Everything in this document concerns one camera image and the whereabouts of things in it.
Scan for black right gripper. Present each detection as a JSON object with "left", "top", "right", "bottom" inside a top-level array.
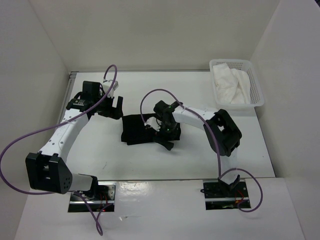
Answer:
[{"left": 153, "top": 119, "right": 179, "bottom": 151}]

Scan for black skirt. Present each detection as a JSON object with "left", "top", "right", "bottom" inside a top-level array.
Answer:
[{"left": 120, "top": 114, "right": 181, "bottom": 145}]

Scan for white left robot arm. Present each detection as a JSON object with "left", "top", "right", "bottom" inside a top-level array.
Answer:
[{"left": 25, "top": 80, "right": 123, "bottom": 200}]

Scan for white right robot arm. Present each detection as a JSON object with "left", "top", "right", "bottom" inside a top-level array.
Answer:
[{"left": 153, "top": 100, "right": 242, "bottom": 197}]

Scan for white skirt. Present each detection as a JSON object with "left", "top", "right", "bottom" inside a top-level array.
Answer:
[{"left": 212, "top": 63, "right": 251, "bottom": 104}]

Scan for white perforated plastic basket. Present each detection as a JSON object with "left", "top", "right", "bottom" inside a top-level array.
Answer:
[{"left": 209, "top": 59, "right": 265, "bottom": 110}]

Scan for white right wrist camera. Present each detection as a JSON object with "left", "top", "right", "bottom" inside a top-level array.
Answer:
[{"left": 144, "top": 116, "right": 162, "bottom": 132}]

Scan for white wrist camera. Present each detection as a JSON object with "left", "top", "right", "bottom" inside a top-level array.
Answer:
[
  {"left": 102, "top": 79, "right": 119, "bottom": 98},
  {"left": 144, "top": 116, "right": 162, "bottom": 132}
]

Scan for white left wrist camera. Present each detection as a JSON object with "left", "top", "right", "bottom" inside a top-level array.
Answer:
[{"left": 102, "top": 79, "right": 119, "bottom": 98}]

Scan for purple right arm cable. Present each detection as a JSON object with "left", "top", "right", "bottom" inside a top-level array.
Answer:
[{"left": 139, "top": 88, "right": 263, "bottom": 213}]

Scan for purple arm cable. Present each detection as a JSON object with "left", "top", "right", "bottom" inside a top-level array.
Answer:
[
  {"left": 0, "top": 64, "right": 118, "bottom": 237},
  {"left": 139, "top": 88, "right": 263, "bottom": 213}
]

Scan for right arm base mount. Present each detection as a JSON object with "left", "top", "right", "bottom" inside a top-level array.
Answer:
[{"left": 200, "top": 179, "right": 251, "bottom": 211}]

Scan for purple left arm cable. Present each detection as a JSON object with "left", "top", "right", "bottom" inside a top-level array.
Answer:
[{"left": 0, "top": 64, "right": 118, "bottom": 237}]

